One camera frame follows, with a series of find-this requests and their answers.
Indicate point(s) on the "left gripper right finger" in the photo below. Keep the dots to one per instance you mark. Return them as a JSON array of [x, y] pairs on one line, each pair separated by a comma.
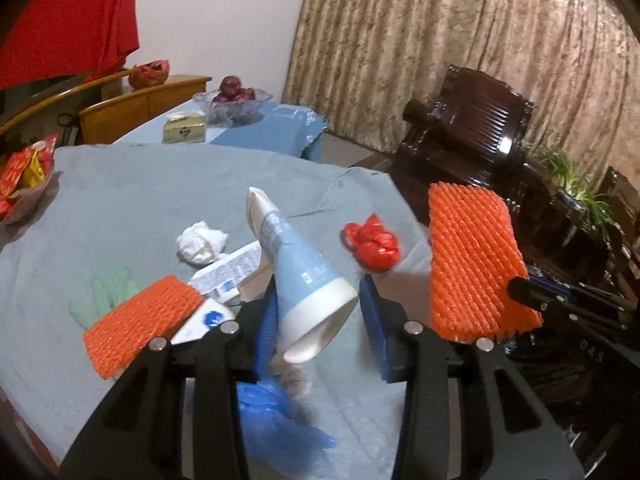
[[505, 430]]

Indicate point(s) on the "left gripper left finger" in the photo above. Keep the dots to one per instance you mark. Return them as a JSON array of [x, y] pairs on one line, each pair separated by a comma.
[[136, 431]]

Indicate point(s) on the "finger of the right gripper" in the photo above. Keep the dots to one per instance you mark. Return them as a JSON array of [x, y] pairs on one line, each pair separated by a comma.
[[527, 293], [579, 293]]

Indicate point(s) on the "orange foam fruit net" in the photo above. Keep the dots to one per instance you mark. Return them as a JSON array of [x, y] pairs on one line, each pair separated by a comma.
[[474, 257]]

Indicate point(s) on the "blue plastic bag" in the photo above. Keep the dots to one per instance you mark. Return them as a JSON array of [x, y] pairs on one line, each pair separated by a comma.
[[274, 433]]

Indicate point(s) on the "green rubber glove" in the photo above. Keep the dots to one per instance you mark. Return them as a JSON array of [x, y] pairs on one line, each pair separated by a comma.
[[103, 300]]

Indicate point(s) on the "white toothpaste box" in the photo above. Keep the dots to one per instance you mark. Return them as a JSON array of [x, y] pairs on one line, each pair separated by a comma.
[[207, 316]]

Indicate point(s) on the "red plastic bag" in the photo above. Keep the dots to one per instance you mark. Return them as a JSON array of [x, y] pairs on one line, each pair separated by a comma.
[[372, 245]]

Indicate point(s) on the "white printed packaging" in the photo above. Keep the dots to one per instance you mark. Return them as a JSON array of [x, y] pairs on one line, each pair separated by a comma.
[[242, 276]]

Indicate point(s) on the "blue white toothpaste tube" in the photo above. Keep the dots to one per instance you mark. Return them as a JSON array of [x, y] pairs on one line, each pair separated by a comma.
[[314, 300]]

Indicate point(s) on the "dark wooden side table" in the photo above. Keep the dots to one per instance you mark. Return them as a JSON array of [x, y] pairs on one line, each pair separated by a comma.
[[562, 238]]

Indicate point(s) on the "green potted plant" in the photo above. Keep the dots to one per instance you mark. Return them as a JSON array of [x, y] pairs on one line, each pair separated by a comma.
[[568, 176]]

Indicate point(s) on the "dark wooden armchair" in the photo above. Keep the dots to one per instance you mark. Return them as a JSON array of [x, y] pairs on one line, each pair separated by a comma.
[[473, 135]]

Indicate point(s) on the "crumpled white tissue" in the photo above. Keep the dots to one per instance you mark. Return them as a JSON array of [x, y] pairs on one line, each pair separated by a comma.
[[200, 245]]

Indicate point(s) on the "grey table cloth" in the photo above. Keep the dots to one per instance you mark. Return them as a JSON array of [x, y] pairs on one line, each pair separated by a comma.
[[121, 207]]

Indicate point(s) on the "snack basket red packets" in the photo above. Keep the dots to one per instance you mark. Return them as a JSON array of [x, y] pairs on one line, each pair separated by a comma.
[[24, 178]]

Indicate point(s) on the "blue table cover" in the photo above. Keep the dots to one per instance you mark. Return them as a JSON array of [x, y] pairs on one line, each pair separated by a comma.
[[279, 128]]

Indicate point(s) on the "beige patterned curtain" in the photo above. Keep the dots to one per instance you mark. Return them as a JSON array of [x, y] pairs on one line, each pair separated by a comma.
[[358, 62]]

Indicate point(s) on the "tissue box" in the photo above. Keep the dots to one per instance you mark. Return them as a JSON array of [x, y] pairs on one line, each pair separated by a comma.
[[184, 127]]

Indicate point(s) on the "wooden tv cabinet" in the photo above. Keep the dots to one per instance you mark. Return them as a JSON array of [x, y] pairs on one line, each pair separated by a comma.
[[109, 107]]

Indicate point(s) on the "glass fruit bowl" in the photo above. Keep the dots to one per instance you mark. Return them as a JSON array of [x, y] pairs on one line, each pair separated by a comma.
[[232, 113]]

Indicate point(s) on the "red apples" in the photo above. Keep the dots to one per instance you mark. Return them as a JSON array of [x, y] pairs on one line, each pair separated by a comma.
[[231, 90]]

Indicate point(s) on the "red cloth cover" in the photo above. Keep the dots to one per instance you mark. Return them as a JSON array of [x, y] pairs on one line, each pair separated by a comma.
[[55, 38]]

